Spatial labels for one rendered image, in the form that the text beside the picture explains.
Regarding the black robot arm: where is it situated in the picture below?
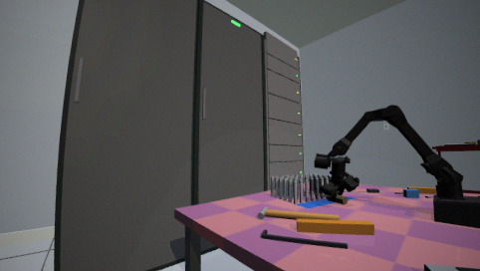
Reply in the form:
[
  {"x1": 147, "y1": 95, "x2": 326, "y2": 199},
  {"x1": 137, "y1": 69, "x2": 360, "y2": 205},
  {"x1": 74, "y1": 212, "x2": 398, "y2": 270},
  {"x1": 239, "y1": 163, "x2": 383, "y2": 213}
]
[{"x1": 315, "y1": 105, "x2": 465, "y2": 200}]

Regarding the orange rectangular block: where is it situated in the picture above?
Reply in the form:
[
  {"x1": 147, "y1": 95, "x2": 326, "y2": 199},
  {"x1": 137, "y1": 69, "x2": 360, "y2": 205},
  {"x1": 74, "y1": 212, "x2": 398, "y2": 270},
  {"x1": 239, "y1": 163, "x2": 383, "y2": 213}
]
[
  {"x1": 407, "y1": 187, "x2": 437, "y2": 194},
  {"x1": 296, "y1": 219, "x2": 374, "y2": 235}
]

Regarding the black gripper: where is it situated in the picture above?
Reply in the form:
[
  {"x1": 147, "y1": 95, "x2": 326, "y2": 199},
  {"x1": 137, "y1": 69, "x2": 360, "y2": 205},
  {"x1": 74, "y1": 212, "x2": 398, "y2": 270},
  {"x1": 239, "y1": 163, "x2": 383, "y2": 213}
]
[{"x1": 320, "y1": 171, "x2": 347, "y2": 202}]

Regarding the small blue block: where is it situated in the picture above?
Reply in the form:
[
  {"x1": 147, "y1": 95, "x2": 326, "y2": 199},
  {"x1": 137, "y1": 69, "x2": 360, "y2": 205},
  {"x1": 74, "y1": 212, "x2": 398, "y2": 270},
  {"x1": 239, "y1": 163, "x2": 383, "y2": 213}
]
[{"x1": 403, "y1": 189, "x2": 419, "y2": 198}]

